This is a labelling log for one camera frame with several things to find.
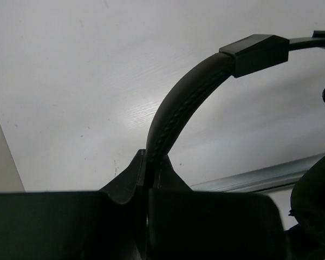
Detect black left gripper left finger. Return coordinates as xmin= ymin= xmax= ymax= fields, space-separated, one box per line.
xmin=0 ymin=149 xmax=146 ymax=259

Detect black headphones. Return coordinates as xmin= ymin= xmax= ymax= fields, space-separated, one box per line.
xmin=146 ymin=31 xmax=325 ymax=259

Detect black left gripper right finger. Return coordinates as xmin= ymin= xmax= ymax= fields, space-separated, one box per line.
xmin=147 ymin=158 xmax=291 ymax=259

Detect aluminium front rail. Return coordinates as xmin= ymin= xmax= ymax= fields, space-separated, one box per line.
xmin=191 ymin=153 xmax=325 ymax=192

